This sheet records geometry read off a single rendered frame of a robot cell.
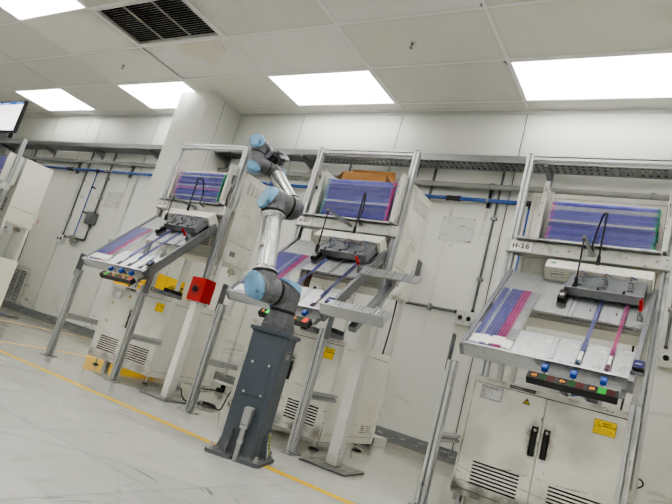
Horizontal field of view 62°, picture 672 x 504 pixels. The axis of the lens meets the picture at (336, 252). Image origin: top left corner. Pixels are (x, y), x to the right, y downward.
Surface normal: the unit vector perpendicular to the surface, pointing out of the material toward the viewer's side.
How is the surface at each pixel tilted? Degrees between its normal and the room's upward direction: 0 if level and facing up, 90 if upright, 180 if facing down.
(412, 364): 90
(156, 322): 90
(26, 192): 90
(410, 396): 90
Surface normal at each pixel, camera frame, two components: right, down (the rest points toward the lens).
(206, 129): 0.83, 0.12
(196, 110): -0.49, -0.30
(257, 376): -0.18, -0.24
